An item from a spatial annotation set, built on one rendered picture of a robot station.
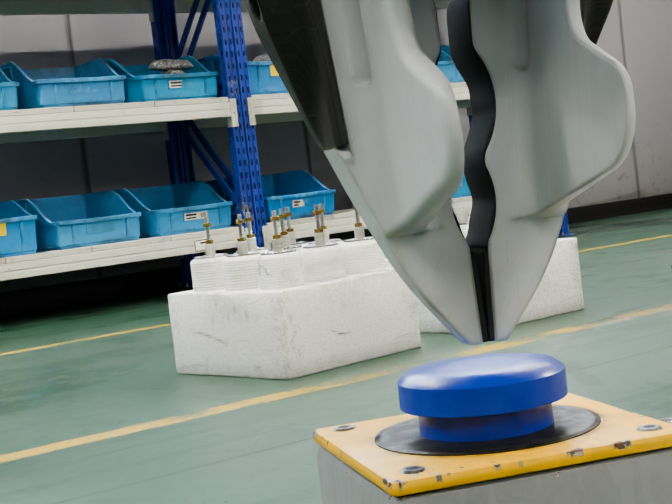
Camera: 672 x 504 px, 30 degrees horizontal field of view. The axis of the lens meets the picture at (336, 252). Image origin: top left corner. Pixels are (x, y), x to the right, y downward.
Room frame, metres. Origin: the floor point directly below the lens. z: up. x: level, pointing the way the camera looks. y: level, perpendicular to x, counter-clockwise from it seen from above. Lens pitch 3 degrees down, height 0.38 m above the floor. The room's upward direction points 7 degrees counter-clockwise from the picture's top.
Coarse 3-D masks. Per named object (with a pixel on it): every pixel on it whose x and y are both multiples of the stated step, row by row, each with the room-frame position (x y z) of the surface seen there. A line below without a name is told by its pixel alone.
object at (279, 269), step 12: (276, 216) 2.60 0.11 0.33; (276, 228) 2.60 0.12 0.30; (276, 240) 2.60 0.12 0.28; (264, 252) 2.63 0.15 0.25; (276, 252) 2.57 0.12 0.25; (288, 252) 2.58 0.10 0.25; (264, 264) 2.57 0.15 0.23; (276, 264) 2.56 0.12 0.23; (288, 264) 2.57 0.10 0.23; (300, 264) 2.59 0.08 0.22; (264, 276) 2.57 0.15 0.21; (276, 276) 2.56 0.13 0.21; (288, 276) 2.56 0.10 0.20; (300, 276) 2.59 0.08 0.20; (264, 288) 2.58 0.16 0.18; (276, 288) 2.56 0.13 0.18
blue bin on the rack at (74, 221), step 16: (96, 192) 5.23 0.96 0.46; (112, 192) 5.11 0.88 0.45; (32, 208) 4.89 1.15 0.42; (48, 208) 5.22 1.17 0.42; (64, 208) 5.26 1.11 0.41; (80, 208) 5.30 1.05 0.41; (96, 208) 5.24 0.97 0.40; (112, 208) 5.12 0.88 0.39; (128, 208) 5.01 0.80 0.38; (48, 224) 4.77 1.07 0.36; (64, 224) 4.74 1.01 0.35; (80, 224) 4.78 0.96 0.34; (96, 224) 4.82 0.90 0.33; (112, 224) 4.86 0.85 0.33; (128, 224) 4.91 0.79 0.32; (48, 240) 4.81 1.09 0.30; (64, 240) 4.75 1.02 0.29; (80, 240) 4.79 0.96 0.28; (96, 240) 4.82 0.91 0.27; (112, 240) 4.87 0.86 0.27; (128, 240) 4.91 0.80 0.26
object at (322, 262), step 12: (324, 240) 2.68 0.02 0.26; (300, 252) 2.67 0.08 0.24; (312, 252) 2.64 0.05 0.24; (324, 252) 2.64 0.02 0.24; (336, 252) 2.65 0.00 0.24; (312, 264) 2.65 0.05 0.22; (324, 264) 2.64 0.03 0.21; (336, 264) 2.65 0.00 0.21; (312, 276) 2.65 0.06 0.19; (324, 276) 2.64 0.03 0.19; (336, 276) 2.65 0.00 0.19
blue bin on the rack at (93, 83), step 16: (16, 64) 4.88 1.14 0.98; (96, 64) 5.13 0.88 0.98; (16, 80) 4.90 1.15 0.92; (32, 80) 4.77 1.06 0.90; (48, 80) 4.73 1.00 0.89; (64, 80) 4.77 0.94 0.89; (80, 80) 4.80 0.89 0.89; (96, 80) 4.84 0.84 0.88; (112, 80) 4.89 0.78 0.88; (32, 96) 4.79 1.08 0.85; (48, 96) 4.74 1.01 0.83; (64, 96) 4.78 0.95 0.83; (80, 96) 4.81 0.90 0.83; (96, 96) 4.85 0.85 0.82; (112, 96) 4.89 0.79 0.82
